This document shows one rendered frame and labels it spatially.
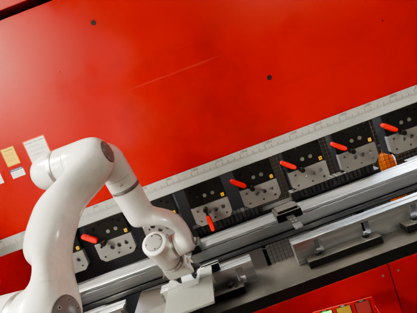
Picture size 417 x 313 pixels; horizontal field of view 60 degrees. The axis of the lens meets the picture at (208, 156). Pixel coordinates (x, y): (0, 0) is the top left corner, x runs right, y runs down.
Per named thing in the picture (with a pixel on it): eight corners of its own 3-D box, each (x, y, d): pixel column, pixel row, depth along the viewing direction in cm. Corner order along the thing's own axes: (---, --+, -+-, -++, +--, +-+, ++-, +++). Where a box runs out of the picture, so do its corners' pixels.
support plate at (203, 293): (164, 322, 120) (163, 318, 119) (170, 282, 146) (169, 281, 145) (215, 303, 119) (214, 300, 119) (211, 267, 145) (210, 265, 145)
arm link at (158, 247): (179, 241, 127) (155, 252, 127) (164, 225, 117) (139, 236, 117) (185, 263, 121) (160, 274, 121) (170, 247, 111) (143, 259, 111)
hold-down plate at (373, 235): (311, 269, 139) (308, 262, 139) (306, 263, 145) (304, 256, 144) (384, 242, 139) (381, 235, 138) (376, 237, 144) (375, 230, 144)
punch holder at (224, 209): (198, 228, 140) (182, 189, 137) (197, 221, 148) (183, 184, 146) (234, 214, 140) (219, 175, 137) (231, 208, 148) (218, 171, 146)
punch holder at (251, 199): (246, 210, 139) (231, 171, 137) (243, 204, 148) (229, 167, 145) (282, 196, 139) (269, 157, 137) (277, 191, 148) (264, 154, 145)
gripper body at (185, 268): (182, 246, 128) (193, 258, 136) (156, 255, 128) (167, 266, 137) (186, 266, 123) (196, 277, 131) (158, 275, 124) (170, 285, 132)
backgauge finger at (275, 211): (286, 235, 150) (283, 225, 149) (273, 216, 175) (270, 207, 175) (314, 225, 150) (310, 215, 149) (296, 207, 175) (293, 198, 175)
